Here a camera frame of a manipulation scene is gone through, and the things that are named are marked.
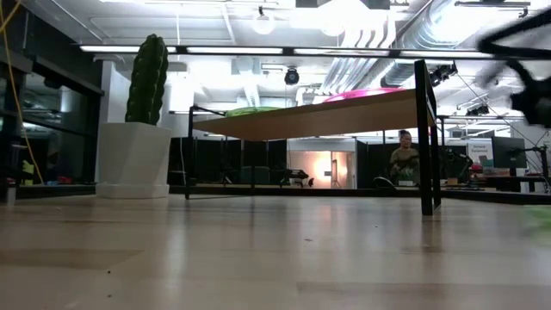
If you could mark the red translucent plastic plate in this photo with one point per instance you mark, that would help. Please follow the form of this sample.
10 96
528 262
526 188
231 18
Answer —
361 94

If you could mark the green translucent plastic plate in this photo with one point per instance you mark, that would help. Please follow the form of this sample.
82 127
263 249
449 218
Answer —
251 111
540 219

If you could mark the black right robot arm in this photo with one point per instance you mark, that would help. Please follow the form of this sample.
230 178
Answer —
516 28

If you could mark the black computer monitor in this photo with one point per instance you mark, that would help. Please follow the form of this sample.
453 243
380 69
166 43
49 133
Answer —
508 153

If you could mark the white printed sign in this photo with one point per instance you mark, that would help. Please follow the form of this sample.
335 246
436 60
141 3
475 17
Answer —
480 150

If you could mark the dark office desk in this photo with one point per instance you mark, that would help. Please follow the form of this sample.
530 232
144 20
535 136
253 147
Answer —
508 177

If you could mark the black track spotlight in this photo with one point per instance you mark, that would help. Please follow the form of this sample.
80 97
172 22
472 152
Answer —
443 73

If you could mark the person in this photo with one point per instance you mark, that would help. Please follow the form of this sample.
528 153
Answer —
404 161

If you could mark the white ceiling pipes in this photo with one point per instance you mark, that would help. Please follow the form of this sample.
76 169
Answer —
357 56

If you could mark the wooden table with black legs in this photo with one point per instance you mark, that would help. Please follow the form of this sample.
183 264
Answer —
323 118

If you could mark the black round ceiling fixture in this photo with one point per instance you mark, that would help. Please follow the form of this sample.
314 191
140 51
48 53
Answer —
292 77

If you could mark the black overhead light bar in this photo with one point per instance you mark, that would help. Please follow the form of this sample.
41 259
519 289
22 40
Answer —
288 51

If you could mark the round white pendant lamp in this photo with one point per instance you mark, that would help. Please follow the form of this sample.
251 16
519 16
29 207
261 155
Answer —
263 23

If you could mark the tall green cactus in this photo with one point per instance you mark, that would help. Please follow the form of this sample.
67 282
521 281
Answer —
146 82

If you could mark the white plant pot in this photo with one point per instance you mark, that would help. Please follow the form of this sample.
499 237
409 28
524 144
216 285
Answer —
133 159

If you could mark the silver ventilation duct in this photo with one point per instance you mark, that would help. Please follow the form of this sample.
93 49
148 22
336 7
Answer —
430 39

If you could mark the black aluminium rig frame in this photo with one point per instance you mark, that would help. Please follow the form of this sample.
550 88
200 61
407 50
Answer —
301 190

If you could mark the black partition wall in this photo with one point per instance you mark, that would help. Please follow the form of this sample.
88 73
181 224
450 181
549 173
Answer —
224 159

